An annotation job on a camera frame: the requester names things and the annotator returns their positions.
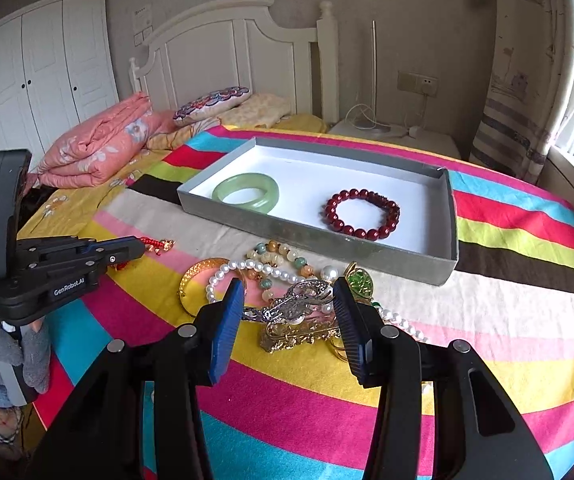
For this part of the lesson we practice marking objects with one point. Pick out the striped colourful blanket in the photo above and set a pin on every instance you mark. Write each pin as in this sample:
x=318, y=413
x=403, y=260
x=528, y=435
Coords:
x=492, y=285

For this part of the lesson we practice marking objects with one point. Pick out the pink floral folded quilt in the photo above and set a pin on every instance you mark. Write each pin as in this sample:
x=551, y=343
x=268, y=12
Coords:
x=92, y=150

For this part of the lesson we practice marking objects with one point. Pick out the red knot charm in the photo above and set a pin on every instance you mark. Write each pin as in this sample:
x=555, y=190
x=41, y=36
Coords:
x=154, y=245

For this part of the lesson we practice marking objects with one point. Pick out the white charger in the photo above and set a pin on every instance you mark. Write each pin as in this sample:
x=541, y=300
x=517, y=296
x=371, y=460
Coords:
x=414, y=131

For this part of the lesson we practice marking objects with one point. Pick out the grey cardboard tray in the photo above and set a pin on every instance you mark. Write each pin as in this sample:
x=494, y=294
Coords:
x=317, y=242

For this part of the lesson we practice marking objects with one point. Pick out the white nightstand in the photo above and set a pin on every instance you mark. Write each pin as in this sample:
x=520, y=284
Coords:
x=432, y=142

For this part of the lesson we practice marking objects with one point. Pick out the green jade bangle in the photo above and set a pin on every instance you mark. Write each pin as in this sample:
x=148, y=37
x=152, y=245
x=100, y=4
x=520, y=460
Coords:
x=247, y=206

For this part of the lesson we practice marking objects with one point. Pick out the green pendant gold frame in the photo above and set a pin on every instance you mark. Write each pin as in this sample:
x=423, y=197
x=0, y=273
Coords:
x=359, y=282

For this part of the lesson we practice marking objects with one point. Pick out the silver brooch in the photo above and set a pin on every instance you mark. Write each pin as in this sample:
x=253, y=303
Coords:
x=302, y=295

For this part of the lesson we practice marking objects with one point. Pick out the paper wall notice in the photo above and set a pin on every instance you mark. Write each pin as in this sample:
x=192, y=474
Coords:
x=143, y=17

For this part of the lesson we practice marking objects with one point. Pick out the white pole lamp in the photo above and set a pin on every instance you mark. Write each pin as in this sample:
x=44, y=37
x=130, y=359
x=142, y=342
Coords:
x=373, y=70

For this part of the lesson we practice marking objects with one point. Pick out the embroidered round pillow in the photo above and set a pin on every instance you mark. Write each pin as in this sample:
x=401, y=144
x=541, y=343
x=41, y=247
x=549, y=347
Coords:
x=207, y=105

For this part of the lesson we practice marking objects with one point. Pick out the yellow patterned pillow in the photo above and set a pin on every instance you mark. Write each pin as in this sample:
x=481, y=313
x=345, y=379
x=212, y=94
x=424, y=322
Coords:
x=262, y=110

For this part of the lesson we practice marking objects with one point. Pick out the gold metal ornament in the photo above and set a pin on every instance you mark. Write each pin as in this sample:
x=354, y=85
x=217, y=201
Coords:
x=292, y=340

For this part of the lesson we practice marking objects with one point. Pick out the wall switch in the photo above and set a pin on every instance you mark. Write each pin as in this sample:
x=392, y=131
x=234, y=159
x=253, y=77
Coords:
x=143, y=38

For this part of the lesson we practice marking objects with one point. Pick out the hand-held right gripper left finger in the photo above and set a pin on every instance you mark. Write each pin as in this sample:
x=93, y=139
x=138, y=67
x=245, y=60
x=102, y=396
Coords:
x=227, y=330

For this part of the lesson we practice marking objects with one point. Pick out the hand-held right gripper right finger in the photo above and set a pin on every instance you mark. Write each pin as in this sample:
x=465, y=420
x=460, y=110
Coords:
x=347, y=330

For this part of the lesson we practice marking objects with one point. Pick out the large loose pearl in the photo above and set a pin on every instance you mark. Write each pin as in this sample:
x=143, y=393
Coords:
x=329, y=274

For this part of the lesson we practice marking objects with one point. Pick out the wall socket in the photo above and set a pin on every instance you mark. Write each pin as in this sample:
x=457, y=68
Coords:
x=417, y=83

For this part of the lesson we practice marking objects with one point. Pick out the white wardrobe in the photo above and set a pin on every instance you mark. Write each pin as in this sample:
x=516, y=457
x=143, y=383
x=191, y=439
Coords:
x=42, y=70

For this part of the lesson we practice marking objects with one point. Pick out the white wooden headboard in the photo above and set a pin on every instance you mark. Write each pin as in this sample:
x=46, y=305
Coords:
x=207, y=45

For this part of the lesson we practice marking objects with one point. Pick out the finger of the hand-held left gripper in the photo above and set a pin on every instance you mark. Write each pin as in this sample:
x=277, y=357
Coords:
x=87, y=266
x=112, y=245

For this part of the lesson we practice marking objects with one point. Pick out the printed striped curtain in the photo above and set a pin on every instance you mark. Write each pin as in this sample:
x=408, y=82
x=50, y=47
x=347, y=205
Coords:
x=517, y=60

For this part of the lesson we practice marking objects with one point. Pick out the gold bangle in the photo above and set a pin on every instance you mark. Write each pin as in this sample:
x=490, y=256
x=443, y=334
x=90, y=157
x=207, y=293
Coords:
x=187, y=280

